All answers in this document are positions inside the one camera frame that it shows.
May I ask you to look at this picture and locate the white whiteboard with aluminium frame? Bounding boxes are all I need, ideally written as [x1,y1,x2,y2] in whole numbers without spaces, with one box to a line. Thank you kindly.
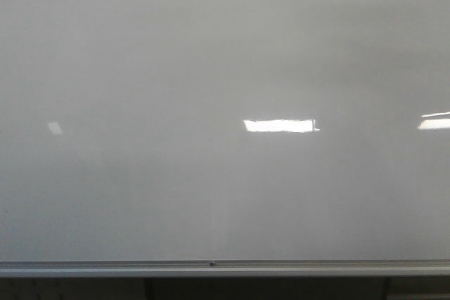
[1,0,449,278]

